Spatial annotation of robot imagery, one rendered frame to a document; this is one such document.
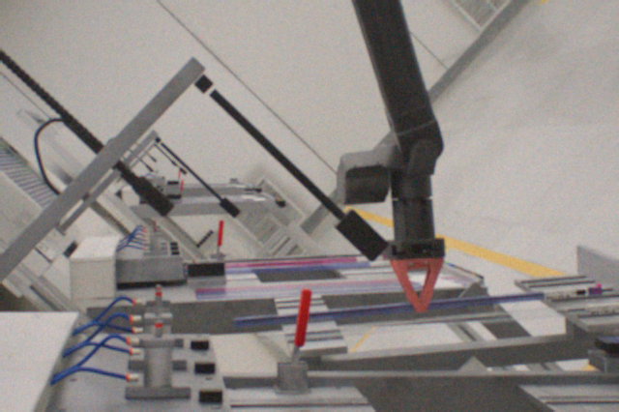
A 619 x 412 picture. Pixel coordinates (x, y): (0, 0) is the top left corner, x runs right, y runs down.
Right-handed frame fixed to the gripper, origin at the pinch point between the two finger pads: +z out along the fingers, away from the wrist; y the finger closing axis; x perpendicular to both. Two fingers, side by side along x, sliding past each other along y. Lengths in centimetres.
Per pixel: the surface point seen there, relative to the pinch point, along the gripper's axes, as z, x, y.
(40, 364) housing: -4, -41, 62
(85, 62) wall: -134, -123, -697
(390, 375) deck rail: 4.2, -9.1, 31.8
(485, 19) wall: -150, 187, -713
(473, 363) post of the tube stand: 8.3, 6.6, 1.0
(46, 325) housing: -5, -43, 43
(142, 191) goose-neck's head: -17, -33, 41
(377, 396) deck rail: 6.3, -10.6, 31.8
